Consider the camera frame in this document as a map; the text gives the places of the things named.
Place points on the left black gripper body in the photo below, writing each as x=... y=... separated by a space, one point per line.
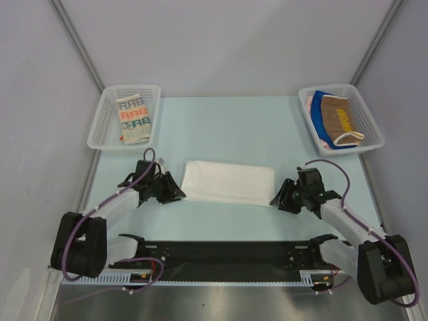
x=150 y=183

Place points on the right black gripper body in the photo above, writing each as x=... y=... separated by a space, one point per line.
x=293 y=195

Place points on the white towel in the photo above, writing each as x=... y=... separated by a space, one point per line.
x=228 y=183

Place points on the rabbit print towel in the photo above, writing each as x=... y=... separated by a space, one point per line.
x=134 y=119

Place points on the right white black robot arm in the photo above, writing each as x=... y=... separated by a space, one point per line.
x=380 y=263

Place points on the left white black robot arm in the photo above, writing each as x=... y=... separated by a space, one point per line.
x=81 y=245

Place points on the left white plastic basket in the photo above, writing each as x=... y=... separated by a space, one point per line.
x=106 y=131

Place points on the white plastic basket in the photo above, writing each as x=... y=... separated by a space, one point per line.
x=373 y=138
x=106 y=131

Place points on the brown towel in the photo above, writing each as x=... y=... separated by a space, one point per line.
x=338 y=122

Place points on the right white plastic basket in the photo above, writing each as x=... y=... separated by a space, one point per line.
x=373 y=138

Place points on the blue towel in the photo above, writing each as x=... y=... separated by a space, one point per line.
x=316 y=116

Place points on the pink towel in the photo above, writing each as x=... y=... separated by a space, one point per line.
x=309 y=106

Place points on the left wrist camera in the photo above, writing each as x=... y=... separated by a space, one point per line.
x=160 y=162

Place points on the white slotted cable duct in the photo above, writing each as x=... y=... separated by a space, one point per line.
x=139 y=280

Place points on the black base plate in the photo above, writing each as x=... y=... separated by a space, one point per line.
x=228 y=260

